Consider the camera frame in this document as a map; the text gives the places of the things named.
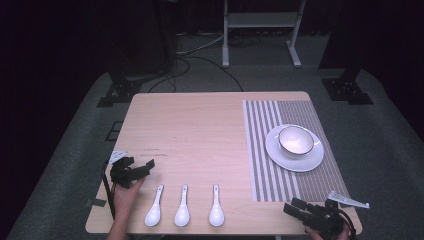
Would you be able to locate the person's right hand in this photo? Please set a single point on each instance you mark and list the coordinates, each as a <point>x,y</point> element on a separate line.
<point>333,235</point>

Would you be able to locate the white ceramic spoon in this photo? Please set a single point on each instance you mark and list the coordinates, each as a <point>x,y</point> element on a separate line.
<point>154,213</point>
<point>182,213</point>
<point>216,213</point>

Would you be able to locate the white rimmed bowl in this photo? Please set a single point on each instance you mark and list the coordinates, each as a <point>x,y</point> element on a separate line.
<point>296,141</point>

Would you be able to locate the white round plate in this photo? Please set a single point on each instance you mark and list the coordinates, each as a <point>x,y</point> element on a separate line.
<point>300,164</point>

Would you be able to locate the black stand with base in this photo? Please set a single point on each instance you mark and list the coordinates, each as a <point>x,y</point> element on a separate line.
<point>346,90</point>
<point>121,90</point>

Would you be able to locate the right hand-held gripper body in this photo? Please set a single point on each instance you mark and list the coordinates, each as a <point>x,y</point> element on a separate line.
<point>325,216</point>

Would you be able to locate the dark cabinet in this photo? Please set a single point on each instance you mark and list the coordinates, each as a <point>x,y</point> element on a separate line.
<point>143,33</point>

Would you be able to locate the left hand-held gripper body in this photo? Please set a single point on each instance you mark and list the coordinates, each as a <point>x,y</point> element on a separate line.
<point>125,176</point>

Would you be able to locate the person's left hand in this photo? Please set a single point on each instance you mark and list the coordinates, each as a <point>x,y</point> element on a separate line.
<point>126,200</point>

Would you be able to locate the grey tape strip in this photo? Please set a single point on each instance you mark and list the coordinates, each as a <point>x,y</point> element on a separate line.
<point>96,202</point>

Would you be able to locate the white metal stand frame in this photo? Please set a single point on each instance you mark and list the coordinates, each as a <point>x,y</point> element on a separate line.
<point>261,20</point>

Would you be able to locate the grey striped placemat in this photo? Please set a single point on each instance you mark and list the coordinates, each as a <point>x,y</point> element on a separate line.
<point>263,150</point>

